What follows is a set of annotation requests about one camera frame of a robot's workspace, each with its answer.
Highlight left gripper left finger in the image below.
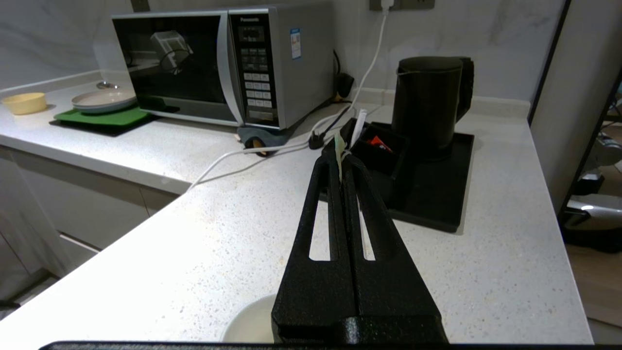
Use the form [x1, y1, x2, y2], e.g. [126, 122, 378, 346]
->
[271, 155, 359, 343]

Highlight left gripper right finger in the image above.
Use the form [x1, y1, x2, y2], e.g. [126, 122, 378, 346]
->
[343, 155, 449, 343]

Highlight tea bag packet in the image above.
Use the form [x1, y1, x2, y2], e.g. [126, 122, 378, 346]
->
[334, 130, 352, 183]

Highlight white cup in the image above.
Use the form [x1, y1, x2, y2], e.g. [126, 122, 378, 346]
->
[222, 294, 278, 343]

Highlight black electric kettle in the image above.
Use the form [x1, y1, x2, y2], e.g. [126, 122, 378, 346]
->
[391, 56, 475, 161]

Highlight black tray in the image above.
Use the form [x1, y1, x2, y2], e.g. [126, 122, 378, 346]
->
[318, 120, 475, 233]

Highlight black compartment box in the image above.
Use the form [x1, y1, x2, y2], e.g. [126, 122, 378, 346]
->
[340, 118, 410, 176]

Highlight silver microwave oven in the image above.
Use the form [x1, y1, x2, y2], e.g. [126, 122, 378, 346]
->
[111, 2, 337, 130]

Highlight cabinet drawer front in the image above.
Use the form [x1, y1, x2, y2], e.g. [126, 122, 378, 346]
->
[10, 150, 150, 251]

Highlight microwave door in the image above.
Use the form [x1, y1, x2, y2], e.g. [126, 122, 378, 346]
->
[111, 11, 243, 127]

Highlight green mat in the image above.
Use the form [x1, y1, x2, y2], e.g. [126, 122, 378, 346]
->
[53, 106, 151, 127]

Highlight white plate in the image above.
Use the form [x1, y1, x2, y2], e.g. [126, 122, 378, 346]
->
[71, 90, 138, 114]

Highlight yellow bowl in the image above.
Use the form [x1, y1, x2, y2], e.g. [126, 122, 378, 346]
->
[1, 92, 48, 116]

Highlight white power cable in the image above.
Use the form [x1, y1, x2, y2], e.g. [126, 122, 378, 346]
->
[187, 0, 393, 191]

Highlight black power cable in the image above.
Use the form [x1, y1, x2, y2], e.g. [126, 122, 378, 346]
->
[309, 50, 355, 150]

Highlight wall power socket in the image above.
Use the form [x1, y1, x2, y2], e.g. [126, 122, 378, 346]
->
[369, 0, 435, 11]

